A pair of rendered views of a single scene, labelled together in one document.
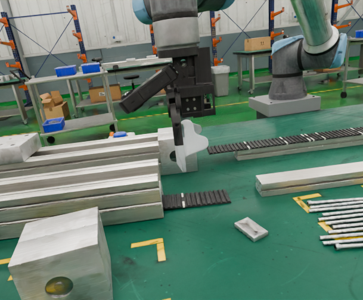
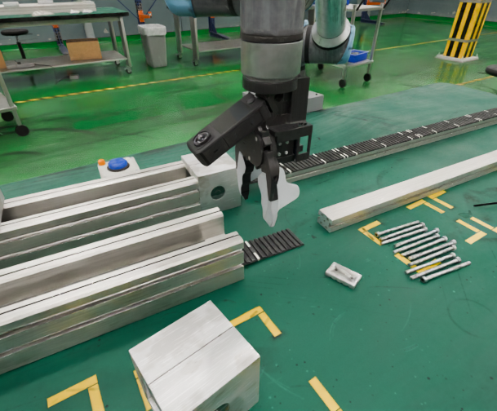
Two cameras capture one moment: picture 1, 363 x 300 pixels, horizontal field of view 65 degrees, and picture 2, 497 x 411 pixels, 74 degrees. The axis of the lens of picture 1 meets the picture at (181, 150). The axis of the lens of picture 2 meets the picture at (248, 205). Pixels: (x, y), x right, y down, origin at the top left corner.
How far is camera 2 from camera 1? 0.26 m
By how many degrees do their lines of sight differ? 27
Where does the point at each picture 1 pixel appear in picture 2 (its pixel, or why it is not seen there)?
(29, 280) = not seen: outside the picture
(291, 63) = not seen: hidden behind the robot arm
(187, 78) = (280, 116)
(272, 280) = (391, 328)
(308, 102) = (312, 102)
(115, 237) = not seen: hidden behind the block
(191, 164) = (234, 199)
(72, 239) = (223, 359)
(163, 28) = (268, 55)
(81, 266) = (241, 386)
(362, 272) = (451, 300)
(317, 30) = (335, 21)
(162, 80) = (254, 121)
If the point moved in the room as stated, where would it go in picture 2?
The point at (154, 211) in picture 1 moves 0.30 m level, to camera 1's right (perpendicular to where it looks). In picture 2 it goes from (235, 275) to (379, 223)
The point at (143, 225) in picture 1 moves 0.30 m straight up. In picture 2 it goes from (226, 294) to (215, 100)
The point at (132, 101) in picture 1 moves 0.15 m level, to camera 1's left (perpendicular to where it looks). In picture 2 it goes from (215, 150) to (89, 176)
